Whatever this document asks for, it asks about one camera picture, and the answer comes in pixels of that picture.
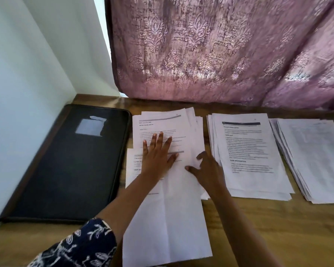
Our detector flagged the person's right forearm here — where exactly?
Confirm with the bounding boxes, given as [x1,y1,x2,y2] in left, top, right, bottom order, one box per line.
[212,186,285,267]

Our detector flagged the person's right hand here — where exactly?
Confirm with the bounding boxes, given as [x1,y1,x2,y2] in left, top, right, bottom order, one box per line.
[184,151,228,195]

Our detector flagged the person's left hand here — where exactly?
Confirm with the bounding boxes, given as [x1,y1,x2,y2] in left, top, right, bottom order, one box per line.
[140,131,179,181]

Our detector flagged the stack of printed papers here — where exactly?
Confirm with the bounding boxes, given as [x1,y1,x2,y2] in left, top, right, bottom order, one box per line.
[122,147,213,267]

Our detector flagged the table-print paper pile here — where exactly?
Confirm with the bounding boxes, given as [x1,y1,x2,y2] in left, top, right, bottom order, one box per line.
[269,118,334,205]

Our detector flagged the dark-header text paper pile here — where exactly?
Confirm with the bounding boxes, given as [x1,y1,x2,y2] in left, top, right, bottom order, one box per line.
[206,113,295,201]

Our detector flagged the person's left forearm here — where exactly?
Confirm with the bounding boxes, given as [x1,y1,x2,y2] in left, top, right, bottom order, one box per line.
[96,172,159,243]

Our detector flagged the white curtain lining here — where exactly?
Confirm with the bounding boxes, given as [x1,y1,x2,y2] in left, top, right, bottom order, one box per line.
[19,0,120,98]

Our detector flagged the grey-header text paper pile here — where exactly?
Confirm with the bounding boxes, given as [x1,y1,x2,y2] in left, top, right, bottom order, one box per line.
[132,106,210,201]

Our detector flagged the pink patterned curtain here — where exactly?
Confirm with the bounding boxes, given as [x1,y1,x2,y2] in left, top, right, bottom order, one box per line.
[105,0,334,112]

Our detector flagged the black folder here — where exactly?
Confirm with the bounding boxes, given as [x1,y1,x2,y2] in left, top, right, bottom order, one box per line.
[0,104,132,224]

